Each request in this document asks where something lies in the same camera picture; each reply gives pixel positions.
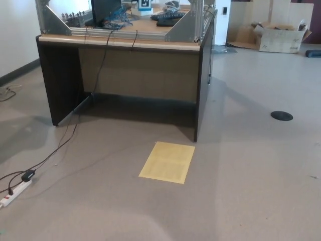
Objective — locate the flat cardboard sheet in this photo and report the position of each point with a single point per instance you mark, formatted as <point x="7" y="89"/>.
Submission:
<point x="244" y="37"/>

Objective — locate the clear plastic bag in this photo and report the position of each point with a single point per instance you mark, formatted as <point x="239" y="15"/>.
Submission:
<point x="224" y="49"/>

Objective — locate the black monitor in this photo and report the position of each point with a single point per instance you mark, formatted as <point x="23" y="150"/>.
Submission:
<point x="105" y="8"/>

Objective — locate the row of metal bolts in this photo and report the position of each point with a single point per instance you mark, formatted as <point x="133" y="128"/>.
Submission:
<point x="72" y="15"/>

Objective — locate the yellow paper sheet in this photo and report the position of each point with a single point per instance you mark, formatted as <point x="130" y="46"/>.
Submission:
<point x="166" y="163"/>

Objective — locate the open cardboard box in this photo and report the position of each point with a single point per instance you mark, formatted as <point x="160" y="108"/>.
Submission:
<point x="278" y="41"/>

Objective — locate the white power strip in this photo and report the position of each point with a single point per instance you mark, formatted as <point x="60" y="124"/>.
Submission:
<point x="15" y="192"/>

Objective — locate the blue block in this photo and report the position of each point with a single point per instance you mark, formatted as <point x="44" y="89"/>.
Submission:
<point x="313" y="53"/>

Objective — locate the flat black device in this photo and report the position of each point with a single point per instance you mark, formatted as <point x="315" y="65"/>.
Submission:
<point x="165" y="23"/>

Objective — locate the black wall switch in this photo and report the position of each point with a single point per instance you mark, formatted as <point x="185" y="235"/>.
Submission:
<point x="225" y="10"/>

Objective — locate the black keyboard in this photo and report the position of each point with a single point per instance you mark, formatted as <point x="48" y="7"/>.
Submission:
<point x="165" y="15"/>

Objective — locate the black power adapter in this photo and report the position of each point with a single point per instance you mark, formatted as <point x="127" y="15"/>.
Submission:
<point x="28" y="174"/>

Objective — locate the white box with fiducial tag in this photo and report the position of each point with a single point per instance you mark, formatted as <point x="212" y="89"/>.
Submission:
<point x="145" y="3"/>

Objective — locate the round black floor cover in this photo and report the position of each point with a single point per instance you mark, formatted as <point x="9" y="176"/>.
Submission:
<point x="281" y="115"/>

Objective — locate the black and wood desk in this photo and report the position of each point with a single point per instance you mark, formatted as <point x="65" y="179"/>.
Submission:
<point x="140" y="72"/>

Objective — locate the aluminium extrusion frame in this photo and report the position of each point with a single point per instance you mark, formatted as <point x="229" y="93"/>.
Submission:
<point x="54" y="25"/>

